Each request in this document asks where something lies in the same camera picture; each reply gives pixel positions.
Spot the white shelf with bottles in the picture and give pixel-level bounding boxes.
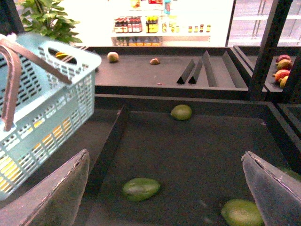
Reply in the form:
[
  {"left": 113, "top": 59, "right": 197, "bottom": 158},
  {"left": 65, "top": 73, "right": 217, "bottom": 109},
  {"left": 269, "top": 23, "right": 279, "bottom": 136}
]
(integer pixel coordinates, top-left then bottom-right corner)
[{"left": 110, "top": 0, "right": 211, "bottom": 47}]

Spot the green potted plant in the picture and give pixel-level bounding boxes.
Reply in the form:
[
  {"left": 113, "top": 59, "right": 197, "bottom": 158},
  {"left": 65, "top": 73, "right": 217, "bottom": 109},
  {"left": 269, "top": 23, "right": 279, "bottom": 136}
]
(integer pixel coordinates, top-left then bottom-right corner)
[{"left": 15, "top": 0, "right": 82, "bottom": 44}]

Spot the green mango near front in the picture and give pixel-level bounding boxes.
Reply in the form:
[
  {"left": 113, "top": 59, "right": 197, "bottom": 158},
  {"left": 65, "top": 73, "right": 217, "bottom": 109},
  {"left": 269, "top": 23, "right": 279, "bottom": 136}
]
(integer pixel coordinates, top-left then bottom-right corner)
[{"left": 122, "top": 178, "right": 160, "bottom": 202}]

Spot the green mango bottom right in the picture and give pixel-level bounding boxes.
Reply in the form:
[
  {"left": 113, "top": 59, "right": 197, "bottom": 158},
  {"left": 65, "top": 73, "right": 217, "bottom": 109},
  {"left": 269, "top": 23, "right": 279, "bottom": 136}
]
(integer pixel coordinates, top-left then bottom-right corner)
[{"left": 221, "top": 199, "right": 264, "bottom": 226}]

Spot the light blue plastic basket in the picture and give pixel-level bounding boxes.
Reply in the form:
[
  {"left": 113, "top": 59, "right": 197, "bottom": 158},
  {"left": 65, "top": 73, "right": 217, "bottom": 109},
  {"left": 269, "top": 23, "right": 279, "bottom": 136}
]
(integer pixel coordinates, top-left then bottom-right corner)
[{"left": 0, "top": 33, "right": 102, "bottom": 200}]

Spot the green mango centre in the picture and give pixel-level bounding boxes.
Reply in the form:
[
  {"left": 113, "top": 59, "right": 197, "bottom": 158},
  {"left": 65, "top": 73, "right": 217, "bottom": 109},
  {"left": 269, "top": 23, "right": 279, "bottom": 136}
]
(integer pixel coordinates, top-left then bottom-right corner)
[{"left": 170, "top": 105, "right": 192, "bottom": 121}]

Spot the black fruit display shelf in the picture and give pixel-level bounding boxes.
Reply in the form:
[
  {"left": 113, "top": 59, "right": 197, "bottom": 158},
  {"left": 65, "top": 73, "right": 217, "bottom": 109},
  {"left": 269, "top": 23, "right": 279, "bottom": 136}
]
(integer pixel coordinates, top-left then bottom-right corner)
[{"left": 0, "top": 46, "right": 301, "bottom": 226}]

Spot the green mango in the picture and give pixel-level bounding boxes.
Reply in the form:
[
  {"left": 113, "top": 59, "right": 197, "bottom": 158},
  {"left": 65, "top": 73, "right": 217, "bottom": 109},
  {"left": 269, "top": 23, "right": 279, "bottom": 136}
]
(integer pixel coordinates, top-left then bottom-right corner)
[
  {"left": 122, "top": 178, "right": 160, "bottom": 202},
  {"left": 170, "top": 105, "right": 192, "bottom": 121},
  {"left": 221, "top": 199, "right": 264, "bottom": 226}
]

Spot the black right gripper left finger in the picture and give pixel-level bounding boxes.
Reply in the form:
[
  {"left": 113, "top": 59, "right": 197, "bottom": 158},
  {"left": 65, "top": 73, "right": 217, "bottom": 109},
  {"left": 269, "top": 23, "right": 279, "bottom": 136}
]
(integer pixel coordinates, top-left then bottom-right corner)
[{"left": 0, "top": 149, "right": 90, "bottom": 226}]

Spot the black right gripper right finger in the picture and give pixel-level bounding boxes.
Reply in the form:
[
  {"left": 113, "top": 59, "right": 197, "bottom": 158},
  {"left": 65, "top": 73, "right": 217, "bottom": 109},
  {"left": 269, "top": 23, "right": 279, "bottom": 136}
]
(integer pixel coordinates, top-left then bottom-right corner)
[{"left": 241, "top": 152, "right": 301, "bottom": 226}]

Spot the brown basket handle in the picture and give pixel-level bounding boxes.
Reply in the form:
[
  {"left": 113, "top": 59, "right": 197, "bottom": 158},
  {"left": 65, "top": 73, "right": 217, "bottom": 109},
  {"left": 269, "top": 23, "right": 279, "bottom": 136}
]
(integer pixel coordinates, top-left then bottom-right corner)
[{"left": 0, "top": 38, "right": 72, "bottom": 131}]

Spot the black triangular shelf divider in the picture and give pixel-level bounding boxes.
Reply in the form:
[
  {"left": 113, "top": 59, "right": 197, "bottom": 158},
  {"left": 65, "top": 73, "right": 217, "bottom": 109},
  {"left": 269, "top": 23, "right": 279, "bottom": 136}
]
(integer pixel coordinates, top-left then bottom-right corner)
[{"left": 176, "top": 59, "right": 195, "bottom": 85}]

